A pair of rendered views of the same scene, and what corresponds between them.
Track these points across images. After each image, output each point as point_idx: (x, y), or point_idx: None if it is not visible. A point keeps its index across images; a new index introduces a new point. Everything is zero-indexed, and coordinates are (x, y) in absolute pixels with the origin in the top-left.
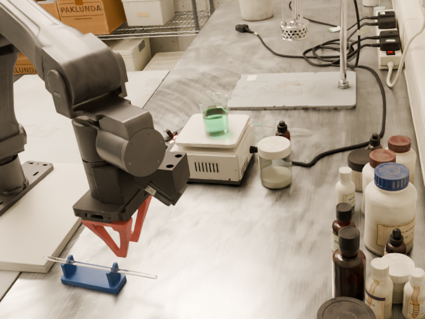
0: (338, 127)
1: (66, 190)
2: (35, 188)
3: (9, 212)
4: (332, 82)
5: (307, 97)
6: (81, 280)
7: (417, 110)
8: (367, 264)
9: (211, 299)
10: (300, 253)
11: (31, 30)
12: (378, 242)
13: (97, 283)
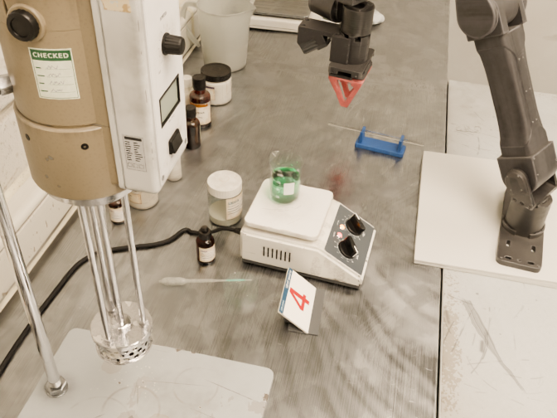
0: (120, 290)
1: (454, 223)
2: (494, 230)
3: (498, 201)
4: (65, 411)
5: (133, 366)
6: (388, 143)
7: (35, 227)
8: None
9: (290, 129)
10: (223, 148)
11: None
12: None
13: (375, 139)
